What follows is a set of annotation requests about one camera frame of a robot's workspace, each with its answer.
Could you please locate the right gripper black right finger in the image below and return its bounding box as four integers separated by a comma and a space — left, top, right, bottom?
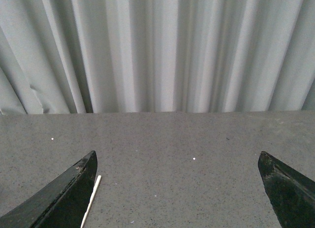
258, 151, 315, 228

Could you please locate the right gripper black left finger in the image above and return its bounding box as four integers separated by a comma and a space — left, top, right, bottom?
0, 151, 97, 228

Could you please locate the white chopstick on table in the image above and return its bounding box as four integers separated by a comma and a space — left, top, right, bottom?
80, 175, 102, 228

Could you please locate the grey pleated curtain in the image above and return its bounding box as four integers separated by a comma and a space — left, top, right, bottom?
0, 0, 315, 115

